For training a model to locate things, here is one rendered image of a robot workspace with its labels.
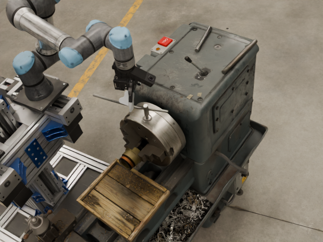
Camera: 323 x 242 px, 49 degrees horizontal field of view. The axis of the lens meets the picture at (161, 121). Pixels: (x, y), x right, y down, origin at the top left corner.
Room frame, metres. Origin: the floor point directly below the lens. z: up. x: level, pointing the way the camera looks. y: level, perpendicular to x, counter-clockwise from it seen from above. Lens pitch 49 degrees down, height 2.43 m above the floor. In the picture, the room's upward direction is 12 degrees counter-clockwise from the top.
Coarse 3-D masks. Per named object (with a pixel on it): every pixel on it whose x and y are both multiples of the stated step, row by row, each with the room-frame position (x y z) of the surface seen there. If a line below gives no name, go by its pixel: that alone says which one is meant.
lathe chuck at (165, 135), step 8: (136, 112) 1.12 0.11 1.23; (152, 112) 1.09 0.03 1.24; (128, 120) 1.10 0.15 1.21; (136, 120) 1.07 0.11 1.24; (144, 120) 1.06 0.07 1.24; (152, 120) 1.05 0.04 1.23; (160, 120) 1.05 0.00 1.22; (136, 128) 1.07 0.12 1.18; (144, 128) 1.03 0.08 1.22; (152, 128) 1.01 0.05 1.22; (160, 128) 1.02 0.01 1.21; (168, 128) 1.02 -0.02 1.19; (144, 136) 1.04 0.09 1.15; (152, 136) 1.00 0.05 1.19; (160, 136) 0.98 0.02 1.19; (168, 136) 0.99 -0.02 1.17; (176, 136) 1.00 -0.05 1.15; (152, 144) 1.01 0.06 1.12; (160, 144) 0.97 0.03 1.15; (168, 144) 0.96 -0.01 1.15; (176, 144) 0.98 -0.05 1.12; (176, 152) 0.97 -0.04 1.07; (152, 160) 1.03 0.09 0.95; (168, 160) 0.95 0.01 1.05
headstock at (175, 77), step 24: (192, 24) 1.66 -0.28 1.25; (168, 48) 1.50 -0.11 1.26; (192, 48) 1.46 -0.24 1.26; (216, 48) 1.42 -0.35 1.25; (240, 48) 1.38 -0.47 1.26; (168, 72) 1.32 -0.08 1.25; (192, 72) 1.28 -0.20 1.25; (216, 72) 1.25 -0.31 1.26; (240, 72) 1.25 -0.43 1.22; (144, 96) 1.23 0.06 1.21; (168, 96) 1.16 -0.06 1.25; (216, 96) 1.11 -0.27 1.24; (240, 96) 1.27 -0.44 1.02; (192, 120) 1.03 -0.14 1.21; (216, 120) 1.11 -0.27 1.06; (192, 144) 1.03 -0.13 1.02
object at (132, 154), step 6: (126, 150) 1.01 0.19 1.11; (132, 150) 0.99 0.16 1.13; (138, 150) 1.00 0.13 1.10; (126, 156) 0.97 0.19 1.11; (132, 156) 0.97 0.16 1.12; (138, 156) 0.97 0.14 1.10; (120, 162) 0.97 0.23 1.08; (126, 162) 0.94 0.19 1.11; (132, 162) 0.95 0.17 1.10; (138, 162) 0.96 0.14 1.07; (126, 168) 0.95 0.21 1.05; (132, 168) 0.93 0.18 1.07
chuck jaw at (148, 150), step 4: (148, 144) 1.02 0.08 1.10; (144, 148) 1.00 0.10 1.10; (148, 148) 1.00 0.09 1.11; (152, 148) 0.99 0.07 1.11; (156, 148) 0.98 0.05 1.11; (140, 152) 0.99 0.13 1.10; (144, 152) 0.98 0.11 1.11; (148, 152) 0.97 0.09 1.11; (152, 152) 0.97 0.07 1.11; (156, 152) 0.96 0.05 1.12; (160, 152) 0.95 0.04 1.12; (164, 152) 0.95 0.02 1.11; (168, 152) 0.95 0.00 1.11; (172, 152) 0.96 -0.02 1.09; (140, 156) 0.96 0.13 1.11; (144, 156) 0.96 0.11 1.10; (148, 156) 0.95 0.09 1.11; (152, 156) 0.96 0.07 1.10; (156, 156) 0.94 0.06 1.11; (160, 156) 0.93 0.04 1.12; (164, 156) 0.94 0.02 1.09; (168, 156) 0.95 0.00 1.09; (144, 160) 0.95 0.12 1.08; (160, 160) 0.93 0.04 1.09
